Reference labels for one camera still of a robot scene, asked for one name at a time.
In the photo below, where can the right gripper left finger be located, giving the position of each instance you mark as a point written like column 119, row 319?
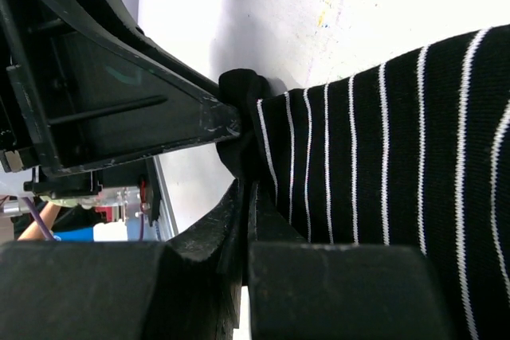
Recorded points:
column 186, row 288

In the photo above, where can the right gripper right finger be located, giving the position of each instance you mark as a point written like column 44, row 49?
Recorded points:
column 299, row 290

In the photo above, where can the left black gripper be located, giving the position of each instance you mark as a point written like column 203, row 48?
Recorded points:
column 84, row 89

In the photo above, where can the black sock with purple stripes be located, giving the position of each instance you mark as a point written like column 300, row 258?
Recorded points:
column 414, row 151

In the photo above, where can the aluminium front frame rail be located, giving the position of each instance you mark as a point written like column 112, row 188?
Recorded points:
column 167, row 223

